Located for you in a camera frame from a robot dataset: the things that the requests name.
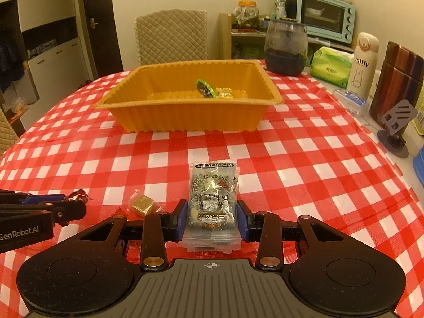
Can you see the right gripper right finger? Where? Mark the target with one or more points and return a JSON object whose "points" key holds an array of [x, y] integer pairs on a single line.
{"points": [[265, 229]]}

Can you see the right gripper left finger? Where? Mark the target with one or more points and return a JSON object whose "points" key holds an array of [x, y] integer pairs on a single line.
{"points": [[158, 229]]}

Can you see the clear tan candy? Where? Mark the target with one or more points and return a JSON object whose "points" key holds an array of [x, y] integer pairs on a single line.
{"points": [[141, 205]]}

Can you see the clear grey snack packet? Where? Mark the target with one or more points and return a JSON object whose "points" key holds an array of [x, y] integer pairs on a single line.
{"points": [[212, 218]]}

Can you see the red gold candy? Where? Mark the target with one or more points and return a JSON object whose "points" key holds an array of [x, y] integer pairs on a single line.
{"points": [[78, 195]]}

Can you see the yellow green candy packet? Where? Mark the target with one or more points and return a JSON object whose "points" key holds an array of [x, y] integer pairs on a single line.
{"points": [[224, 93]]}

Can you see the dark green-edged snack bag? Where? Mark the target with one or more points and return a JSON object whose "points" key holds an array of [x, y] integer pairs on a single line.
{"points": [[205, 89]]}

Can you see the beige quilted side chair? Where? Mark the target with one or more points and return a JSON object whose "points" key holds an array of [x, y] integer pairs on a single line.
{"points": [[8, 137]]}

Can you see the red white checkered tablecloth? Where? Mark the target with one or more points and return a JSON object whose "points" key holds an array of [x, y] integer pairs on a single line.
{"points": [[308, 156]]}

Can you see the orange plastic tray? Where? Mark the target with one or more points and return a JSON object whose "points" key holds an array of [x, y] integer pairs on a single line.
{"points": [[164, 97]]}

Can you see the blue white tissue packet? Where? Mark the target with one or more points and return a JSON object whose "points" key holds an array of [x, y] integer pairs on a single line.
{"points": [[354, 104]]}

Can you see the blue plastic jug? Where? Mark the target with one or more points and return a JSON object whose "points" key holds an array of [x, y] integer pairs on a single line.
{"points": [[418, 165]]}

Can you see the grey phone stand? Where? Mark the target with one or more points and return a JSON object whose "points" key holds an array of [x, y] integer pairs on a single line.
{"points": [[395, 122]]}

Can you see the green tissue pack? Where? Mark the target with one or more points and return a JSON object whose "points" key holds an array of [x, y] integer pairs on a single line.
{"points": [[332, 66]]}

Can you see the white cabinet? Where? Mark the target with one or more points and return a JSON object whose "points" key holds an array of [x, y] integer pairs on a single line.
{"points": [[43, 55]]}

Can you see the wooden shelf unit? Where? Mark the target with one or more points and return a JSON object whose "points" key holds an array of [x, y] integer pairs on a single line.
{"points": [[229, 38]]}

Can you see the green yellow tea bag package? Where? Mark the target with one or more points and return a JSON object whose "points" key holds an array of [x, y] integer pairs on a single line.
{"points": [[418, 121]]}

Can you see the dark glass jar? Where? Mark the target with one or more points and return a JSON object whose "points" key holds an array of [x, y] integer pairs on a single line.
{"points": [[286, 47]]}

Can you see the white miffy thermos bottle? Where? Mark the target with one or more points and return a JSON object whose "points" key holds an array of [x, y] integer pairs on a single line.
{"points": [[363, 65]]}

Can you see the brown wooden canister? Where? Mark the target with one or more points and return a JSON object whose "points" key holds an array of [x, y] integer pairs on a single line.
{"points": [[401, 78]]}

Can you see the orange lid snack jar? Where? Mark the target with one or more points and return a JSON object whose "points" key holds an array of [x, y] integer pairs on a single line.
{"points": [[246, 14]]}

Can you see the green white pouch on shelf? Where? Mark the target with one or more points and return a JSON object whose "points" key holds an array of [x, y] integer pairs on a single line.
{"points": [[279, 11]]}

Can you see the light blue toaster oven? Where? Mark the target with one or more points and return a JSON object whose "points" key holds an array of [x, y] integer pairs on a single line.
{"points": [[336, 23]]}

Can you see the white bowl in oven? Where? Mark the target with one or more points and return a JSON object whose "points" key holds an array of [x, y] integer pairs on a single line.
{"points": [[313, 12]]}

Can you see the dark door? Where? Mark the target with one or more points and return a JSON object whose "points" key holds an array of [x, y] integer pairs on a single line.
{"points": [[103, 37]]}

